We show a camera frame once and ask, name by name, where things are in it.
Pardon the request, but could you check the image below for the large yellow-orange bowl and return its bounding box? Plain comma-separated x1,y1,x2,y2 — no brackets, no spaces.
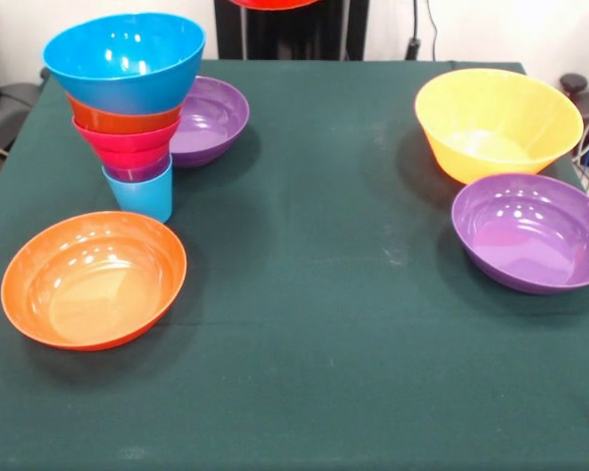
414,68,585,185

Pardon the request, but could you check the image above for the blue plastic cup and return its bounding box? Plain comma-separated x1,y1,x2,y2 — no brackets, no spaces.
101,155,175,225

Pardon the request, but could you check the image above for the thin black cable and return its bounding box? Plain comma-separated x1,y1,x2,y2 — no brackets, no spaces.
424,0,440,63

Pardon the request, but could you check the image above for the blue plastic bowl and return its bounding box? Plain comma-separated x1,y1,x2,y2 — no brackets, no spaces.
41,12,207,116

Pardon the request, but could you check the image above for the dark green tablecloth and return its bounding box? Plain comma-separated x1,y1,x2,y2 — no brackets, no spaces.
0,57,589,471

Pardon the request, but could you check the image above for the pink plastic bowl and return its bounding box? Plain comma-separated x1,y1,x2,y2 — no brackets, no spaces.
72,116,182,171

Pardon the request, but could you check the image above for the purple plastic bowl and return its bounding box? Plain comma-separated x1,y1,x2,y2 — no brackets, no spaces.
169,75,250,169
451,172,589,295

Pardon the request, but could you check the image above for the wide red-orange bowl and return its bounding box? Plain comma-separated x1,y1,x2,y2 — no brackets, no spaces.
0,210,187,352
228,0,323,12

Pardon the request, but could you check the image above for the purple plastic cup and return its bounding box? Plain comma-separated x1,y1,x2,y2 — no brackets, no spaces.
102,152,173,183

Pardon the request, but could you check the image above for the black cable with plug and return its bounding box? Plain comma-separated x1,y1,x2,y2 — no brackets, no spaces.
404,0,422,62

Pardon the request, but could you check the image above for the small deep orange bowl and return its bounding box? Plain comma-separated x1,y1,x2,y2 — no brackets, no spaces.
67,92,184,135

